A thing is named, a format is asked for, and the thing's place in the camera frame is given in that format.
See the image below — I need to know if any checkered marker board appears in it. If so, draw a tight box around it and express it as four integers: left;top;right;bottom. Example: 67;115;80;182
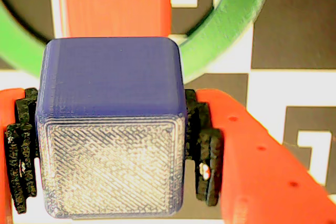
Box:
0;0;336;224

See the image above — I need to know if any blue cube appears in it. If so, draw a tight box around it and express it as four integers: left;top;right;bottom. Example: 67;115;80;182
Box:
35;36;187;219

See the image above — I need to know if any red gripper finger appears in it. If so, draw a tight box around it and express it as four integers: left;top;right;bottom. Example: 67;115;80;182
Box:
0;87;40;224
183;89;336;224

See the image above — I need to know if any green ring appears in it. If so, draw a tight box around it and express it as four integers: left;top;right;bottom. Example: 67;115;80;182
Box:
0;0;275;84

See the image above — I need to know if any red cube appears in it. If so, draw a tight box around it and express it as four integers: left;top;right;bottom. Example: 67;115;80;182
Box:
61;0;173;38

